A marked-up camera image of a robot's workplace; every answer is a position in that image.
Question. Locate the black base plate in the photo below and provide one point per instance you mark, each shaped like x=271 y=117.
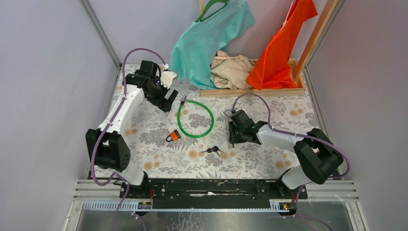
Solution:
x=210 y=193

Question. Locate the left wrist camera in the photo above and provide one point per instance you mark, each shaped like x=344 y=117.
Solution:
x=167 y=76

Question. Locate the green clothes hanger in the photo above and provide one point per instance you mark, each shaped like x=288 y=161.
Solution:
x=209 y=8

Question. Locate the black headed keys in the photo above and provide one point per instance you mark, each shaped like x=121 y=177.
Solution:
x=214 y=149

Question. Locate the wooden post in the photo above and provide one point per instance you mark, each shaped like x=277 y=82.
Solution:
x=312 y=42

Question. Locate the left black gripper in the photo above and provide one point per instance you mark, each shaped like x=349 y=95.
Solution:
x=165 y=107

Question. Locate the floral table mat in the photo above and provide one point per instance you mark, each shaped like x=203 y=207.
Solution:
x=202 y=124

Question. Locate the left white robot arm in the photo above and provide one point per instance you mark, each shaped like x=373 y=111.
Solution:
x=106 y=144

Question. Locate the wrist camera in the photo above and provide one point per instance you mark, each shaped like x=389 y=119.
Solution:
x=167 y=76
x=229 y=113

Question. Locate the orange black small padlock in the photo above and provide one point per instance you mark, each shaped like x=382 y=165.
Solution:
x=173 y=136

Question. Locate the teal shirt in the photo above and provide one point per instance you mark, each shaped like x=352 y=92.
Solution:
x=196 y=48

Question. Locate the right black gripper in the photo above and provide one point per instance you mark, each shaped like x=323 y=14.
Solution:
x=232 y=139

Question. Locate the orange shirt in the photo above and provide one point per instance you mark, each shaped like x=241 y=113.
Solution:
x=272 y=70

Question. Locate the beige crumpled cloth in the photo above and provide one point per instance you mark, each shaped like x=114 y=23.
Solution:
x=230 y=72

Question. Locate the white slotted cable duct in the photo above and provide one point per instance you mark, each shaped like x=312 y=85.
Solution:
x=138 y=206

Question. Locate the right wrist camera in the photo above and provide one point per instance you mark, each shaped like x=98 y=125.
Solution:
x=229 y=113

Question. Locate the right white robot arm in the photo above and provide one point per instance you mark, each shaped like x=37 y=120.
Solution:
x=318 y=159

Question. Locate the wooden tray frame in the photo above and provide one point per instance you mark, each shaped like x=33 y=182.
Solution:
x=299 y=91

